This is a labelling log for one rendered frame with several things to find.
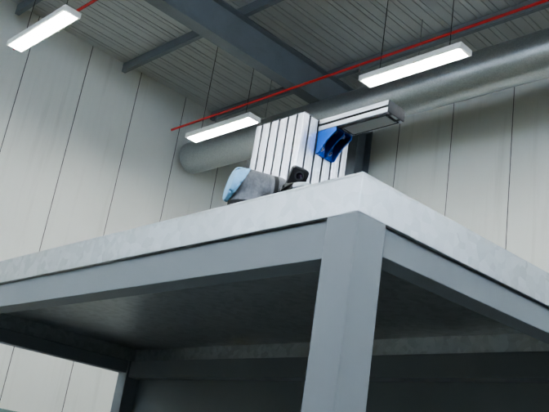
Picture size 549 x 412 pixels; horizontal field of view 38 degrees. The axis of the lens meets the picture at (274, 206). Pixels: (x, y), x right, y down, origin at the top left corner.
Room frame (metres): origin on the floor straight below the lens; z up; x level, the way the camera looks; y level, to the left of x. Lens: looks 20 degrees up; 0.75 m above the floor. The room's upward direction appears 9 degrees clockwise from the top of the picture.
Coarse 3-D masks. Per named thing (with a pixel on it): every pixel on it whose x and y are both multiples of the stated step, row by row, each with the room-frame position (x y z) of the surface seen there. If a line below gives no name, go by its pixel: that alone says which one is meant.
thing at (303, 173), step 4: (292, 168) 1.87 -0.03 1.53; (296, 168) 1.87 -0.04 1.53; (300, 168) 1.87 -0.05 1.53; (304, 168) 1.88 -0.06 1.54; (292, 172) 1.87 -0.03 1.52; (296, 172) 1.87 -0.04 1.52; (300, 172) 1.87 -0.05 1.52; (304, 172) 1.87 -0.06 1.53; (308, 172) 1.87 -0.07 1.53; (288, 176) 1.89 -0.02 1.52; (292, 176) 1.87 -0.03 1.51; (296, 176) 1.87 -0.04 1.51; (300, 176) 1.87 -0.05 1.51; (304, 176) 1.87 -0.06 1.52; (308, 176) 1.88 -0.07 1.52; (288, 180) 1.88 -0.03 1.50; (292, 180) 1.88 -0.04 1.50; (296, 180) 1.88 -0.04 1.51; (300, 180) 1.88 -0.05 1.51; (304, 180) 1.88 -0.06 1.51
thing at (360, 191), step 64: (320, 192) 0.73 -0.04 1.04; (384, 192) 0.71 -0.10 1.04; (64, 256) 1.14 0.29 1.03; (128, 256) 0.99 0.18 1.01; (448, 256) 0.78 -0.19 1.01; (512, 256) 0.86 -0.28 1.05; (0, 320) 1.83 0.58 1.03; (64, 320) 1.80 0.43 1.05; (128, 320) 1.67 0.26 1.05; (192, 320) 1.56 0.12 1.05; (256, 320) 1.46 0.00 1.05; (384, 320) 1.29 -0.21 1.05; (448, 320) 1.22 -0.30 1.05
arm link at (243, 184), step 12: (240, 168) 2.25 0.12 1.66; (228, 180) 2.32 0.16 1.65; (240, 180) 2.24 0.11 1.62; (252, 180) 2.25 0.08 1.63; (264, 180) 2.26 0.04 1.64; (276, 180) 2.28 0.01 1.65; (228, 192) 2.26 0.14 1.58; (240, 192) 2.25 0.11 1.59; (252, 192) 2.25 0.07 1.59; (264, 192) 2.27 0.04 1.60; (276, 192) 2.27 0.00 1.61
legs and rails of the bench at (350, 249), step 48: (240, 240) 0.83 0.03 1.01; (288, 240) 0.77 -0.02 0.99; (336, 240) 0.71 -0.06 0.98; (384, 240) 0.72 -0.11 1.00; (0, 288) 1.30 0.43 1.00; (48, 288) 1.17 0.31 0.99; (96, 288) 1.05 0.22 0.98; (144, 288) 0.98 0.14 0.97; (336, 288) 0.70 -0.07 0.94; (432, 288) 0.80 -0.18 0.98; (480, 288) 0.83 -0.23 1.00; (0, 336) 1.80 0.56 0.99; (336, 336) 0.70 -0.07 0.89; (336, 384) 0.69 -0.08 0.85
